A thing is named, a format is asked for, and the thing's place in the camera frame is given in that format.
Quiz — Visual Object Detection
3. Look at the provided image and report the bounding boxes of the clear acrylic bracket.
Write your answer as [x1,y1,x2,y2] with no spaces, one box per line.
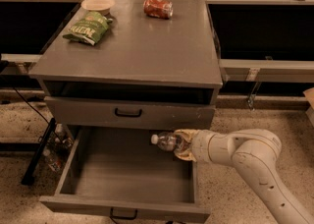
[247,82,262,110]

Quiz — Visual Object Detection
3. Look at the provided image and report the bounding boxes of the beige paper bowl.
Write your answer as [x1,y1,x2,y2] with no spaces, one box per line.
[80,0,115,16]

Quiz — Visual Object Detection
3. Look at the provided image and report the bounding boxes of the grey drawer cabinet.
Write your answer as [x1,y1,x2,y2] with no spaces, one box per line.
[30,0,222,138]

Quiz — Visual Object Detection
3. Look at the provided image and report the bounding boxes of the open grey bottom drawer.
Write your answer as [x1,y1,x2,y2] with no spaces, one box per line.
[40,127,210,223]

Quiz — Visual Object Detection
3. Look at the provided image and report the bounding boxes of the grey middle drawer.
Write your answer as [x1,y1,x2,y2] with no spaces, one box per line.
[45,96,215,131]

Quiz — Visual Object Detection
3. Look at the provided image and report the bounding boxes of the clear plastic water bottle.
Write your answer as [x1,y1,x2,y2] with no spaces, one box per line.
[151,132,190,152]

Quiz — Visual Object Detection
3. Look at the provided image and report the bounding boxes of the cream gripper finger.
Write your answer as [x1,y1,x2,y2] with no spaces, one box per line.
[174,129,199,143]
[174,146,196,162]

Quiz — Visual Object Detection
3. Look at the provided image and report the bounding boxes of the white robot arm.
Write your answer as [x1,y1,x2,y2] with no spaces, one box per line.
[176,129,314,224]

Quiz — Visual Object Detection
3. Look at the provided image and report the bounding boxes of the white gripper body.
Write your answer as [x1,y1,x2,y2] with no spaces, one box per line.
[191,130,215,163]

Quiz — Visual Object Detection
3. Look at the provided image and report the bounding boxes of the green chip bag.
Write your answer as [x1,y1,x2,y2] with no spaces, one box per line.
[63,11,113,45]

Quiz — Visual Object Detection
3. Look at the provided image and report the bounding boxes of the bottles on floor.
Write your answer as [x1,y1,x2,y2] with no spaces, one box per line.
[42,124,74,173]

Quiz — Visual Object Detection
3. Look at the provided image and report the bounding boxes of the black stand leg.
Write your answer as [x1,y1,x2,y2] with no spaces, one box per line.
[22,118,56,186]

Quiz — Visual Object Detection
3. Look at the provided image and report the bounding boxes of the black cable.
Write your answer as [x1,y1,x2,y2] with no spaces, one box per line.
[0,76,63,142]

